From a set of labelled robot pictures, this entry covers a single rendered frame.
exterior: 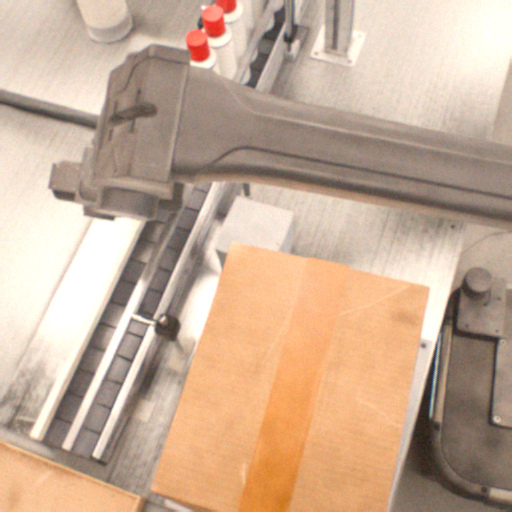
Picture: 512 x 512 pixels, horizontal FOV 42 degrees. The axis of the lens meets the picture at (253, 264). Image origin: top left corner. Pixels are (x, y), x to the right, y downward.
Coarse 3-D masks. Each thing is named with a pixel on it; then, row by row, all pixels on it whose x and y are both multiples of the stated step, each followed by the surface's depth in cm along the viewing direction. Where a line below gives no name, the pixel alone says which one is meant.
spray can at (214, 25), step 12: (204, 12) 100; (216, 12) 100; (204, 24) 101; (216, 24) 100; (216, 36) 102; (228, 36) 103; (216, 48) 103; (228, 48) 105; (228, 60) 107; (228, 72) 109
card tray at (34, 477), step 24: (0, 456) 100; (24, 456) 99; (0, 480) 98; (24, 480) 98; (48, 480) 98; (72, 480) 97; (96, 480) 97; (0, 504) 97; (24, 504) 96; (48, 504) 96; (72, 504) 96; (96, 504) 96; (120, 504) 96
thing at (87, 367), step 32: (256, 64) 121; (192, 192) 111; (160, 224) 109; (192, 224) 109; (128, 288) 105; (160, 288) 104; (96, 352) 101; (128, 352) 100; (64, 416) 97; (96, 416) 96; (64, 448) 95
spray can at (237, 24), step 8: (216, 0) 103; (224, 0) 102; (232, 0) 103; (224, 8) 103; (232, 8) 104; (240, 8) 106; (224, 16) 105; (232, 16) 105; (240, 16) 105; (232, 24) 106; (240, 24) 107; (240, 32) 108; (240, 40) 110; (240, 48) 111; (240, 56) 113; (248, 72) 118; (248, 80) 119
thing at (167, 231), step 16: (272, 0) 117; (256, 32) 114; (256, 48) 114; (240, 64) 111; (240, 80) 110; (160, 240) 99; (160, 256) 98; (144, 272) 96; (144, 288) 96; (128, 304) 95; (128, 320) 94; (112, 352) 92; (96, 384) 90; (96, 400) 90; (80, 416) 88; (80, 432) 88
